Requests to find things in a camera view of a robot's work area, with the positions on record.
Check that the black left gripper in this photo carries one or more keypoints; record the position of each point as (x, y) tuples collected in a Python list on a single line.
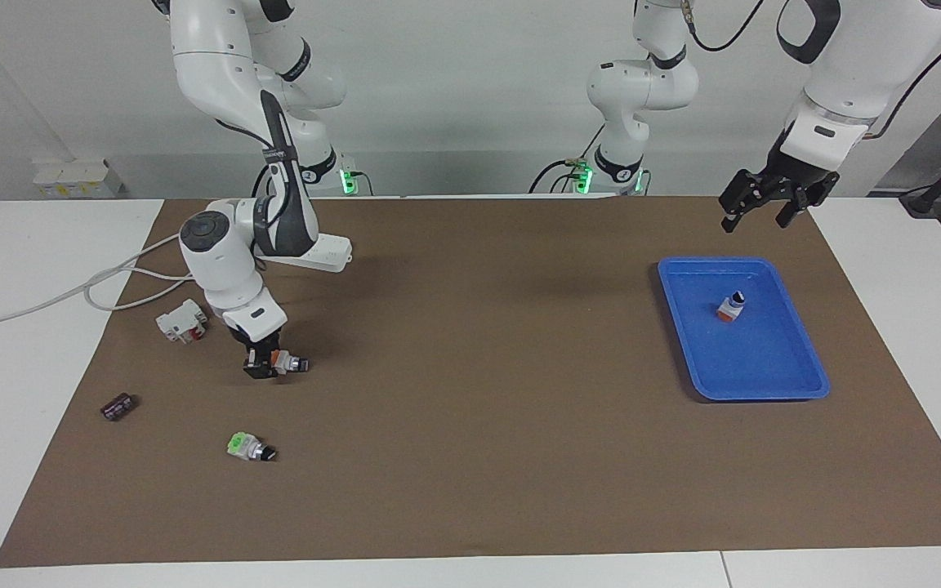
[(793, 171)]

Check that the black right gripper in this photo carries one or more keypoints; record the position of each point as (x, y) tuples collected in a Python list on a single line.
[(258, 336)]

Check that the orange base rotary switch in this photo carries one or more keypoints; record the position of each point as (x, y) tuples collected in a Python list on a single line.
[(292, 363)]

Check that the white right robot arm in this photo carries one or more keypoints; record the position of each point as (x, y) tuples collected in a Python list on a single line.
[(217, 73)]

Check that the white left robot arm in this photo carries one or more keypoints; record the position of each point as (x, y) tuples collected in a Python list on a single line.
[(854, 73)]

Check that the white circuit breaker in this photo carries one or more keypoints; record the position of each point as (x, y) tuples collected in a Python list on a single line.
[(180, 321)]

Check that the white power strip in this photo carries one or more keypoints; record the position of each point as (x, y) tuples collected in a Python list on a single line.
[(330, 253)]

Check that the small dark capacitor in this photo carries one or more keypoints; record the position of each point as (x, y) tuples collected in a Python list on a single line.
[(118, 407)]

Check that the blue plastic tray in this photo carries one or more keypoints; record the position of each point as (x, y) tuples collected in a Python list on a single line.
[(764, 359)]

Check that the brown table mat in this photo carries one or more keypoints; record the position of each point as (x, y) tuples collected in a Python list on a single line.
[(479, 457)]

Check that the green base rotary switch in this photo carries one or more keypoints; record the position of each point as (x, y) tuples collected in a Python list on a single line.
[(246, 446)]

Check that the red base rotary switch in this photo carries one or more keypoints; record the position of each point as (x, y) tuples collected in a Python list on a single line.
[(730, 309)]

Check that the white wall socket box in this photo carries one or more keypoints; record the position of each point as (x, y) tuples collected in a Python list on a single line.
[(78, 180)]

